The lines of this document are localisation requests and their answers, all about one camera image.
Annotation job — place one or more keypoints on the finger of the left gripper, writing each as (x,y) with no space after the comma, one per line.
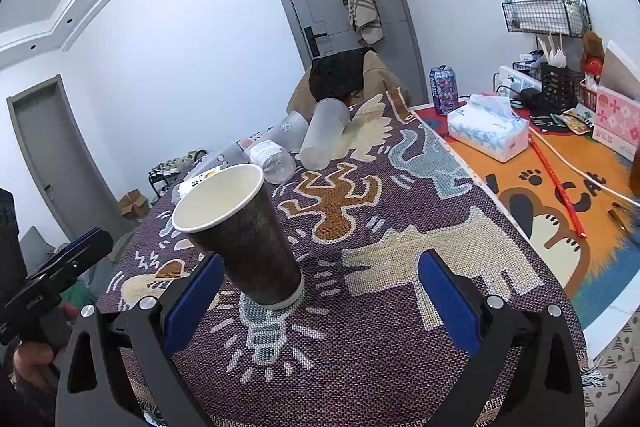
(62,270)

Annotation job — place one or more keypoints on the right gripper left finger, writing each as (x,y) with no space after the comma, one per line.
(94,388)

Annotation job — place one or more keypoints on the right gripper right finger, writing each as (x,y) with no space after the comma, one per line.
(546,388)

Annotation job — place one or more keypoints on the dark paper cup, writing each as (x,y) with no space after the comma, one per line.
(231,214)

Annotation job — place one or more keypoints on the frosted plastic cup left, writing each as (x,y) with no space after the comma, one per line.
(230,155)

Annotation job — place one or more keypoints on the frosted plastic cup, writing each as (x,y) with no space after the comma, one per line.
(289,133)
(230,155)
(324,133)

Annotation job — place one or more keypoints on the frosted plastic cup middle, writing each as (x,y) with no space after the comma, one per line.
(289,133)

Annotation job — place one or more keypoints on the frosted plastic cup right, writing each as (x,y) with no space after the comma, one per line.
(324,133)

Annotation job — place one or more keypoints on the person's left hand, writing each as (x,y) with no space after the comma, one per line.
(28,357)

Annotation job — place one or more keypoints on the cardboard box on floor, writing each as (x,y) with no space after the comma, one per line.
(134,205)

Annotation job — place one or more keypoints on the shoe rack with shoes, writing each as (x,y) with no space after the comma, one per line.
(162,176)

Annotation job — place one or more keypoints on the patterned purple woven tablecloth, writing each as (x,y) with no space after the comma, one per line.
(364,346)

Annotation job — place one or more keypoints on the red stick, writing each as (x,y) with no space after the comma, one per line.
(579,229)

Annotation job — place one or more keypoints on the tissue pack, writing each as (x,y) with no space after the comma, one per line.
(489,124)

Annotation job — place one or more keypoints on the pink floral box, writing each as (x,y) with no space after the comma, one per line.
(617,122)

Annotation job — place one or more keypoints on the black utensil holder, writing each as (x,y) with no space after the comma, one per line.
(560,87)

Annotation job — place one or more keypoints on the black garment on chair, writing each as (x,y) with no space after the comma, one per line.
(338,76)

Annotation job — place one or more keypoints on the white power strip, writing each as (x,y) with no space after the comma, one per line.
(510,82)

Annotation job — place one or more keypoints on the purple drink can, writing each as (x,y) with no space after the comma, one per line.
(444,89)

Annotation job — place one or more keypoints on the brown plush toy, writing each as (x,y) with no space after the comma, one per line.
(592,54)

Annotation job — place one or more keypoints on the black wire basket shelf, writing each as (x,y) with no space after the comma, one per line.
(567,18)

